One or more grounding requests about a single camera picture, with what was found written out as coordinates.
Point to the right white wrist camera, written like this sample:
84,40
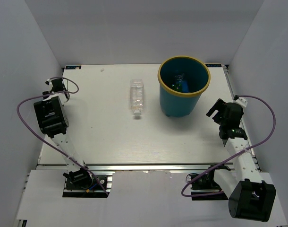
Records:
240,101

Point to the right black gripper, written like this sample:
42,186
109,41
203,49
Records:
219,105

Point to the aluminium table rail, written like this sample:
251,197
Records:
158,167

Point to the right blue corner sticker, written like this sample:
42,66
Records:
213,65

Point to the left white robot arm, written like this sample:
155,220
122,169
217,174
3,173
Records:
53,122

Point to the clear plastic water bottle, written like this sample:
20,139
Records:
137,97

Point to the blue label water bottle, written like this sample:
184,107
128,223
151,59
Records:
182,77

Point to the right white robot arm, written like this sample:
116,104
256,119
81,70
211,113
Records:
250,197

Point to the left blue corner sticker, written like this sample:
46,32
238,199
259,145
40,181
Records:
73,67

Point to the teal bin with yellow rim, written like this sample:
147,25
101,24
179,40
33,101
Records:
177,104

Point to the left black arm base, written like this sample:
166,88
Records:
83,185

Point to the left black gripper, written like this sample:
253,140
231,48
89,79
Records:
45,93

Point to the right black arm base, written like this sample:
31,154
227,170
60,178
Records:
206,184

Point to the green plastic bottle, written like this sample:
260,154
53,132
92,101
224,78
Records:
177,86

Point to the blue corner sticker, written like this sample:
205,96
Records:
73,67
213,65

